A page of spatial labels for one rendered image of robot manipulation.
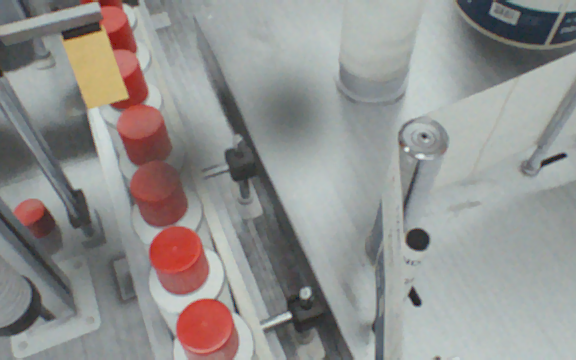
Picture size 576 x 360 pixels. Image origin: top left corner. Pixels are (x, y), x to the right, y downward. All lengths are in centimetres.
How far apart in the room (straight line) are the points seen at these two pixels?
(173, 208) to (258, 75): 35
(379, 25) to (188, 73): 30
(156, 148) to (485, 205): 36
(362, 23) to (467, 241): 25
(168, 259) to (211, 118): 40
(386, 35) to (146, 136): 30
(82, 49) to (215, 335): 22
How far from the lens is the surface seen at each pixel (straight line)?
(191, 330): 33
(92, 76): 44
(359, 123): 66
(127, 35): 49
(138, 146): 41
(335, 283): 56
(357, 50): 63
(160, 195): 37
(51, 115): 79
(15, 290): 34
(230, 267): 53
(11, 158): 77
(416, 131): 43
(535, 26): 78
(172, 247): 35
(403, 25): 60
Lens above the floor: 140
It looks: 57 degrees down
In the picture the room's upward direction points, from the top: 1 degrees clockwise
